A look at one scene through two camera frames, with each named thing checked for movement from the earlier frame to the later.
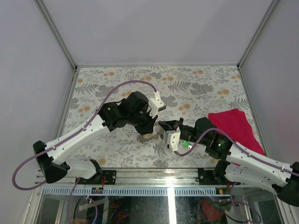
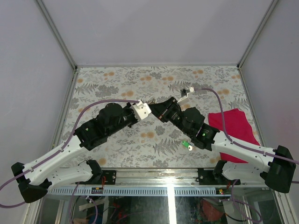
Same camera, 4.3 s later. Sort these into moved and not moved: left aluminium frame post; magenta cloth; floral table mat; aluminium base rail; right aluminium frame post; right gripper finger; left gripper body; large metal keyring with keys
Moved: large metal keyring with keys; left gripper body; right gripper finger
Not moved: right aluminium frame post; left aluminium frame post; floral table mat; magenta cloth; aluminium base rail
